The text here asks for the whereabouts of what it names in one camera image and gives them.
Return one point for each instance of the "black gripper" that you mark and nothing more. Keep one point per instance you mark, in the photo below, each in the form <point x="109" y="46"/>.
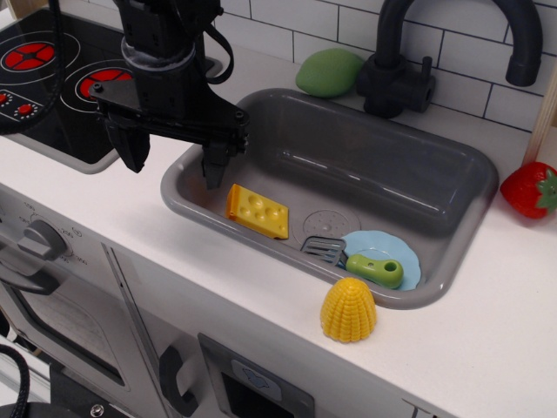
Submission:
<point x="174" y="99"/>

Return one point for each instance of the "green handled grey spatula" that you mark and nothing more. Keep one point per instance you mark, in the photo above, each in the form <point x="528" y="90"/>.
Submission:
<point x="387" y="273"/>

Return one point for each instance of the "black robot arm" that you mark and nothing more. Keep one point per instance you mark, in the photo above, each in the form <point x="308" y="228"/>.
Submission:
<point x="165" y="29"/>

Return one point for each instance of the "grey plastic sink basin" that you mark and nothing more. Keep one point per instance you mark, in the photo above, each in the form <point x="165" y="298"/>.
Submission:
<point x="341" y="171"/>

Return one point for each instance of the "light blue plate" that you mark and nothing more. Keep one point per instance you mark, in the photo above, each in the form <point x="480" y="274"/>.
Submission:
<point x="382" y="246"/>

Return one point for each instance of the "yellow toy cheese wedge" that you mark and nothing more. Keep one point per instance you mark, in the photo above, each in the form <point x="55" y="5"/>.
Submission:
<point x="257" y="212"/>

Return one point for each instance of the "black toy stovetop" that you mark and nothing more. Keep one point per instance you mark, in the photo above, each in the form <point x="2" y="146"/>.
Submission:
<point x="49" y="61"/>

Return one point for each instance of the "grey oven knob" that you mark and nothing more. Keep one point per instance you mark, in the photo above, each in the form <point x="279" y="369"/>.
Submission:
<point x="42" y="240"/>

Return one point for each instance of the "green toy lime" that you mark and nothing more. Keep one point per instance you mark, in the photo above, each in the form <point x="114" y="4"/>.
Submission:
<point x="329" y="73"/>

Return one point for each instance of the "grey toy oven door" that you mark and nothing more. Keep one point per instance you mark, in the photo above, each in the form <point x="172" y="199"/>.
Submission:
<point x="80" y="327"/>

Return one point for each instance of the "black toy faucet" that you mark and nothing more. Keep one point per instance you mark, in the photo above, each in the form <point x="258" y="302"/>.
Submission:
<point x="389" y="85"/>

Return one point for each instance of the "yellow toy corn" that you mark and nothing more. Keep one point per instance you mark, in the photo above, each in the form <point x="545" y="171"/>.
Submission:
<point x="348" y="313"/>

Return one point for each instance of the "grey dishwasher panel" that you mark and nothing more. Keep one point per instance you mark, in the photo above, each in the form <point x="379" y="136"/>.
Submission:
<point x="245" y="389"/>

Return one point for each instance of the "red toy strawberry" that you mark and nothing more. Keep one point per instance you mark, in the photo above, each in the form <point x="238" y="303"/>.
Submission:
<point x="531" y="190"/>

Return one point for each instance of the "grey oven door handle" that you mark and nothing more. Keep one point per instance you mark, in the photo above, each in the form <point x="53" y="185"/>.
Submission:
<point x="30" y="277"/>

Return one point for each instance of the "dark grey cabinet handle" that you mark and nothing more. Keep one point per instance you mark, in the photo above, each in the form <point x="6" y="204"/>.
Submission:
<point x="169" y="364"/>

